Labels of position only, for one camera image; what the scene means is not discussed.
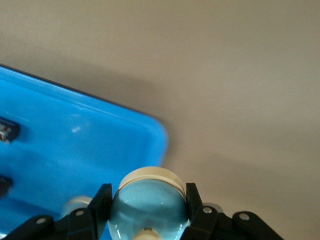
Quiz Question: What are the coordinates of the brown table cover mat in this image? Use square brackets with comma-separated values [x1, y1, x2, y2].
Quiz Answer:
[0, 0, 320, 240]

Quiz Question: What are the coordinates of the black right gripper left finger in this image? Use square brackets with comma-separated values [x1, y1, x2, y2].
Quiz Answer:
[0, 183, 114, 240]

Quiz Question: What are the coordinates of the blue plastic tray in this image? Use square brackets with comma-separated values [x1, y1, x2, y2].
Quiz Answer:
[0, 64, 169, 240]

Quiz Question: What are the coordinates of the light blue service bell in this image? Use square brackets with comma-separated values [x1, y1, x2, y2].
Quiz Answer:
[61, 195, 95, 221]
[107, 166, 191, 240]

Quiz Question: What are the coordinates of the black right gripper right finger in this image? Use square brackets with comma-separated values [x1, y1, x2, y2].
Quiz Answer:
[183, 182, 286, 240]

